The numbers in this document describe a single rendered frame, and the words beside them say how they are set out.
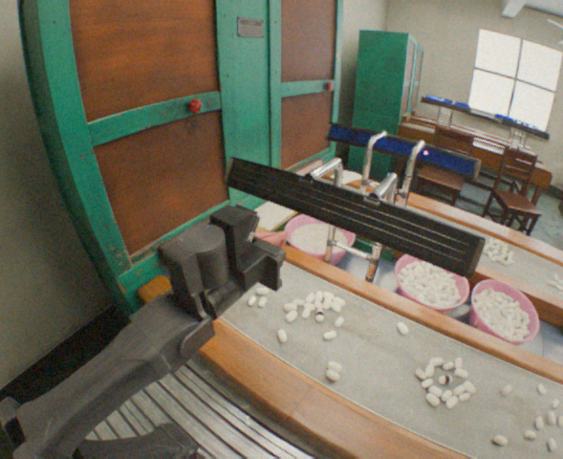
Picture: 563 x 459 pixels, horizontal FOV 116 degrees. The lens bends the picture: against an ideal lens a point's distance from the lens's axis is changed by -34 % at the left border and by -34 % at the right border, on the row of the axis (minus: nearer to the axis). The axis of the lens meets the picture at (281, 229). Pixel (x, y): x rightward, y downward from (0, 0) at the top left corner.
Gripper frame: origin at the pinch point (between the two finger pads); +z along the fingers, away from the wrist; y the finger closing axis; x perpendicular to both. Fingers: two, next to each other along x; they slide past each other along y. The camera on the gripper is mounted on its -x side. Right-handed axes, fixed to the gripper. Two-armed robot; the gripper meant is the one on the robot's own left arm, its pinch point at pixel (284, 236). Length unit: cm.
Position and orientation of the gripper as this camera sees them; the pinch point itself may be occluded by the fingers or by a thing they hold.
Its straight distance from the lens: 47.7
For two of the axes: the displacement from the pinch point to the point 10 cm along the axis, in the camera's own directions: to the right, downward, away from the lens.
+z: 5.7, -4.4, 6.9
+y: -8.2, -3.2, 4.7
